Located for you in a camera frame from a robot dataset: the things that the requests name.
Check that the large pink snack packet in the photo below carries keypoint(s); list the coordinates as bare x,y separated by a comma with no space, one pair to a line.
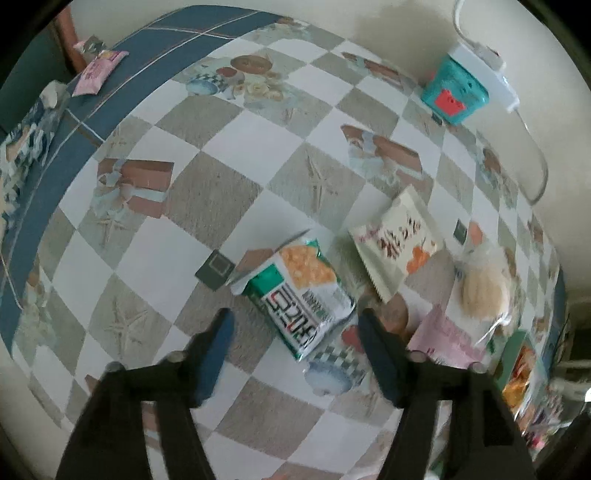
443,337

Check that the bread bun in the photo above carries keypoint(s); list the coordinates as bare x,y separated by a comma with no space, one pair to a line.
482,286

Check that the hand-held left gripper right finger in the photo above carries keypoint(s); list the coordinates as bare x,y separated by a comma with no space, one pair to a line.
381,360

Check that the green rimmed tray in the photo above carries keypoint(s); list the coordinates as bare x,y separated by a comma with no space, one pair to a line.
510,357

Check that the teal box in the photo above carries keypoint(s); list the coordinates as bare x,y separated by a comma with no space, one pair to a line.
455,90

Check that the brown wooden board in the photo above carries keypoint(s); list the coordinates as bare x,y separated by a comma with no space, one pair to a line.
64,41

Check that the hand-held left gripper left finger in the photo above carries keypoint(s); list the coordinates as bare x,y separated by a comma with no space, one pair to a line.
214,360

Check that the dark grey cabinet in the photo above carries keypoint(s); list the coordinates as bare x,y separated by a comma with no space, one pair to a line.
32,69

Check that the yellow snack packet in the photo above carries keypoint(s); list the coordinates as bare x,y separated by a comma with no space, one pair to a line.
519,378

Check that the tiny pink wrapper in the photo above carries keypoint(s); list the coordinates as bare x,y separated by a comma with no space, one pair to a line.
90,46

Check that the green orange cracker packet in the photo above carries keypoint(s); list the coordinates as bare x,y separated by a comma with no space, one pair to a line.
300,295

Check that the small pink snack packet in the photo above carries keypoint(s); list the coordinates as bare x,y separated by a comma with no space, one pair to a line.
97,71

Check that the cream packet with orange print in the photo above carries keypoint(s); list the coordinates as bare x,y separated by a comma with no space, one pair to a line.
392,240

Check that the white power strip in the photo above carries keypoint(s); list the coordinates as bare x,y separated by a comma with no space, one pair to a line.
489,76

